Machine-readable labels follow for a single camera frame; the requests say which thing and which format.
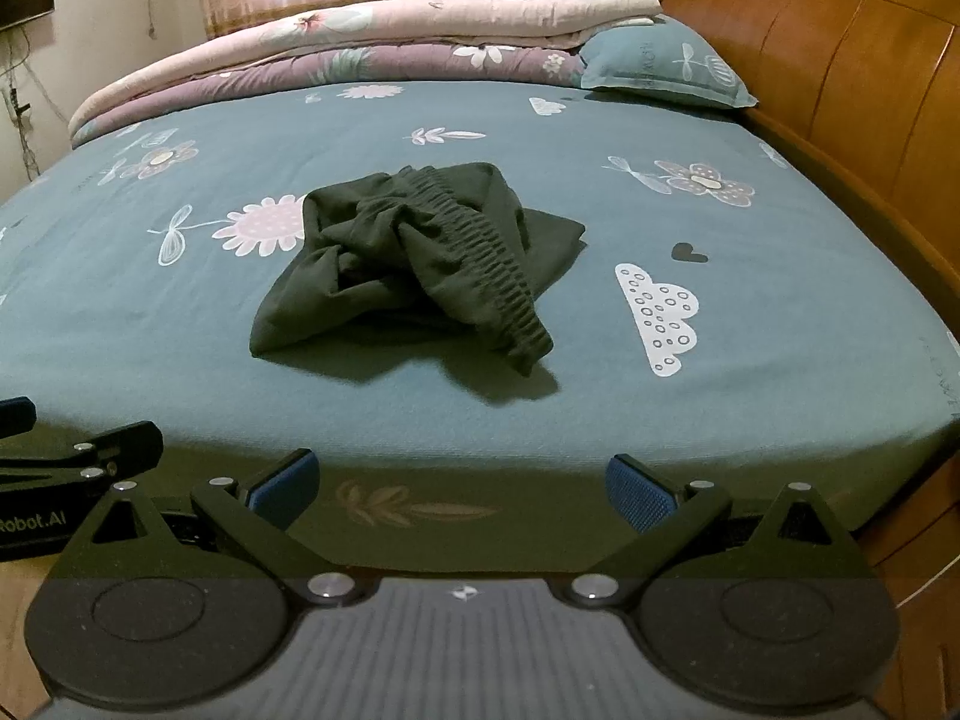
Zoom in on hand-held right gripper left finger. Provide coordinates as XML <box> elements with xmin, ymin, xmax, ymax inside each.
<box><xmin>66</xmin><ymin>448</ymin><xmax>359</xmax><ymax>608</ymax></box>

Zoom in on teal floral pillow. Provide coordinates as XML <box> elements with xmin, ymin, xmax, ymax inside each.
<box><xmin>579</xmin><ymin>15</ymin><xmax>760</xmax><ymax>112</ymax></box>

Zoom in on wooden headboard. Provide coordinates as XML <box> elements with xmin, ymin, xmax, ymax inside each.
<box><xmin>652</xmin><ymin>0</ymin><xmax>960</xmax><ymax>720</ymax></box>

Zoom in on wall cables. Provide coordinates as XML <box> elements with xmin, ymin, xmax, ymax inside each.
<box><xmin>0</xmin><ymin>22</ymin><xmax>50</xmax><ymax>185</ymax></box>

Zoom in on dark green pants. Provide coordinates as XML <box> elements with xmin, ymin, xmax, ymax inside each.
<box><xmin>249</xmin><ymin>163</ymin><xmax>587</xmax><ymax>380</ymax></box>

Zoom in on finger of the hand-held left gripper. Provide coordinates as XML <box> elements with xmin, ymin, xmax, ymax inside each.
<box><xmin>0</xmin><ymin>421</ymin><xmax>164</xmax><ymax>496</ymax></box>
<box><xmin>0</xmin><ymin>396</ymin><xmax>36</xmax><ymax>437</ymax></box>

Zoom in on cream floral folded quilt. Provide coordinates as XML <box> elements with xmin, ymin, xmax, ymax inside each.
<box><xmin>67</xmin><ymin>0</ymin><xmax>665</xmax><ymax>143</ymax></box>

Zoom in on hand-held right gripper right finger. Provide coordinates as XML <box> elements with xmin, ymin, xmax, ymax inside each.
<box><xmin>564</xmin><ymin>454</ymin><xmax>880</xmax><ymax>607</ymax></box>

